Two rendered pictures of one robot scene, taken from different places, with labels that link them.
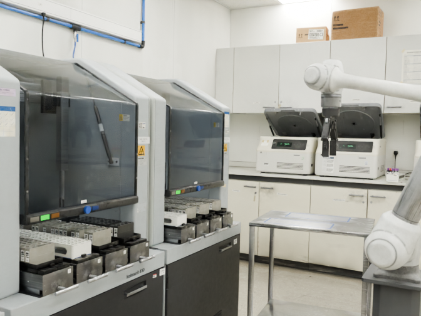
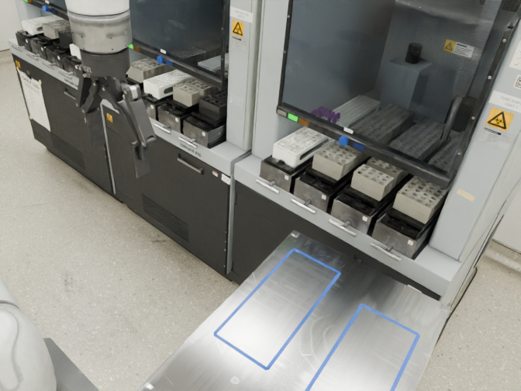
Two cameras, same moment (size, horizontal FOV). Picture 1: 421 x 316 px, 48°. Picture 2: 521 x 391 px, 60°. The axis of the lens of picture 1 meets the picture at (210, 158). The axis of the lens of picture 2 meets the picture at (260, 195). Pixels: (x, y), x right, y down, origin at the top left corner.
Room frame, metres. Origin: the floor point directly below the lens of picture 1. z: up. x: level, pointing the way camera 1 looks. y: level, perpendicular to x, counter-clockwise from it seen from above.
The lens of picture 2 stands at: (2.47, -1.18, 1.66)
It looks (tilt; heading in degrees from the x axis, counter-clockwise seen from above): 37 degrees down; 99
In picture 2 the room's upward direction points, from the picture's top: 5 degrees clockwise
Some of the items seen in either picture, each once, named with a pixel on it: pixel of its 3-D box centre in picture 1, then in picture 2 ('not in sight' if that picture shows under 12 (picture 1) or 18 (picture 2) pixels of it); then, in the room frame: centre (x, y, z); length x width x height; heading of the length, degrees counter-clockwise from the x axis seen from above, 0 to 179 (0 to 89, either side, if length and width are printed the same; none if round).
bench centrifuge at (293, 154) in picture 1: (292, 140); not in sight; (4.76, -0.83, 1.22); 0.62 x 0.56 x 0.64; 150
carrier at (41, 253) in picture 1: (40, 254); (136, 73); (1.59, 0.58, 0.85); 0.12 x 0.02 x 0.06; 153
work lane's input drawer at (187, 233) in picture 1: (136, 226); (325, 142); (2.46, 0.38, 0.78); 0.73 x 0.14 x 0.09; 62
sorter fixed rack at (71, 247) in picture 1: (52, 246); (177, 81); (1.77, 0.59, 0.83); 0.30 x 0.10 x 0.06; 62
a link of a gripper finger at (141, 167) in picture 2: (332, 148); (140, 157); (2.16, -0.56, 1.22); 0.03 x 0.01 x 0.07; 62
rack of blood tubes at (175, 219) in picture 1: (157, 218); (307, 142); (2.40, 0.27, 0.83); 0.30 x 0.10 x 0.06; 62
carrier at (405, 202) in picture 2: (215, 205); (412, 206); (2.76, -0.04, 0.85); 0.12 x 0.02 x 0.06; 151
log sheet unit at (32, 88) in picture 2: not in sight; (32, 100); (0.76, 0.90, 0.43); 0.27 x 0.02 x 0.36; 152
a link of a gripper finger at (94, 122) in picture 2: (325, 148); (95, 129); (2.04, -0.50, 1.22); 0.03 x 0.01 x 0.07; 62
